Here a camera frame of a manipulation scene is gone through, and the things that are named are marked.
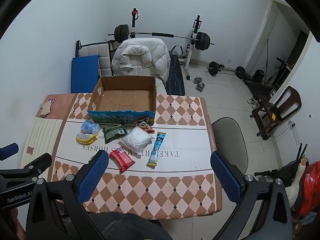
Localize pair of white shoes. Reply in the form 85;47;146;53
247;97;260;109

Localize checkered printed tablecloth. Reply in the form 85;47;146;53
47;93;223;217

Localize black scooter handlebar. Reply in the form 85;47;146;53
254;160;300;180

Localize dark low platform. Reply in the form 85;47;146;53
244;79;278;98

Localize red plastic bag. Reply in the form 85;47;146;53
299;161;320;214

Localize short barbell black plates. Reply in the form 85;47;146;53
206;61;247;80

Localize white soft bag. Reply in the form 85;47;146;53
121;126;155;157

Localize thin dark pole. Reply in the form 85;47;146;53
266;38;270;77

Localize beige plastic chair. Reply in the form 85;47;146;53
211;118;248;180

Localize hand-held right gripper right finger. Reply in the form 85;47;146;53
211;152;293;240

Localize person's dark clothing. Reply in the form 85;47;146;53
89;211;165;240

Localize white padded chair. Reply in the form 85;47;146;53
76;40;113;78

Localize dark wooden chair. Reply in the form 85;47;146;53
250;86;302;140

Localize black charger cable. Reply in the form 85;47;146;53
271;120;297;138

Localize black router antennas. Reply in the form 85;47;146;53
297;143;308;160

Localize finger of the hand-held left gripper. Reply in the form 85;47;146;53
0;143;19;161
0;152;52;188

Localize yellow clear packet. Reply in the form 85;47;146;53
76;132;99;145

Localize white door frame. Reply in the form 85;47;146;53
246;0;314;85

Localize green packet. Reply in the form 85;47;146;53
102;125;128;144

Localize light blue long sachet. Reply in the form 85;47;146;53
146;132;167;168

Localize cardboard box blue print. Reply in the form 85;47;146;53
87;76;157;127

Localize orange snack packet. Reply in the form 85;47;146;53
136;120;155;133

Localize black weight bench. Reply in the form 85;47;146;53
165;55;186;96

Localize black speaker box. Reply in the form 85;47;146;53
251;69;265;82

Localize white bench press rack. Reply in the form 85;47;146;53
130;9;203;80

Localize blue tissue packet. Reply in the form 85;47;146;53
80;119;101;135

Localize cream striped mat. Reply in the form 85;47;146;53
21;94;78;180

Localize white goose plush toy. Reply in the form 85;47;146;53
285;156;309;208

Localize black exercise machine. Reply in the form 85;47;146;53
267;57;295;88

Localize red packet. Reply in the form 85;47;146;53
109;147;135;173

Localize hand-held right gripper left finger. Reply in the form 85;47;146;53
26;152;109;240

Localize blue folded mat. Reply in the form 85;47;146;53
71;55;100;94

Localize long barbell black plates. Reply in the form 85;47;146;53
108;24;215;51

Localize white puffer jacket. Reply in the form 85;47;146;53
111;38;171;83

